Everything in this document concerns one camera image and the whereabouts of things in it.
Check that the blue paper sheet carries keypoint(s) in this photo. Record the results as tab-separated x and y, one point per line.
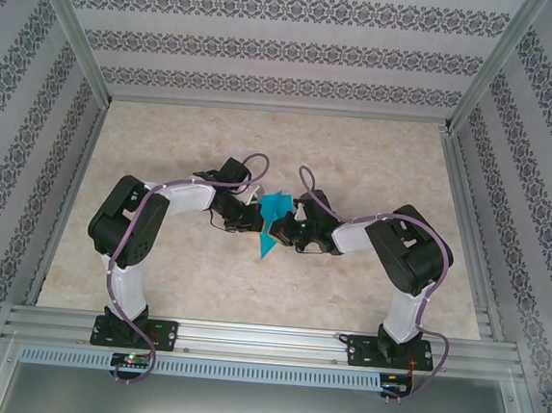
271	206

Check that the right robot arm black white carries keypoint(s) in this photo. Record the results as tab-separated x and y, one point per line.
407	256

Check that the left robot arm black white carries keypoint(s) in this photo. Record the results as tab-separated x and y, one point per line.
129	227

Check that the small circuit board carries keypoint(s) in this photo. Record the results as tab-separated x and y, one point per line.
129	359
393	383

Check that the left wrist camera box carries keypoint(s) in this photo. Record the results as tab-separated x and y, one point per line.
254	195

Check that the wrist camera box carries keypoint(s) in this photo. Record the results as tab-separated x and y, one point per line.
299	213
254	195

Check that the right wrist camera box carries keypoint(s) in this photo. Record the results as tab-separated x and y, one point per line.
299	213

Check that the wide aluminium mounting rail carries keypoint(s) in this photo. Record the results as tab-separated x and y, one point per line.
264	343

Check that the thin aluminium wall rail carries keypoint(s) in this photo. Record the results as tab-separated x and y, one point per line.
279	111

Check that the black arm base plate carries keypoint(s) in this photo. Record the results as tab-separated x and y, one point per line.
168	334
357	351

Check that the aluminium side rail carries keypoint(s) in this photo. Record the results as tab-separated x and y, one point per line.
472	233

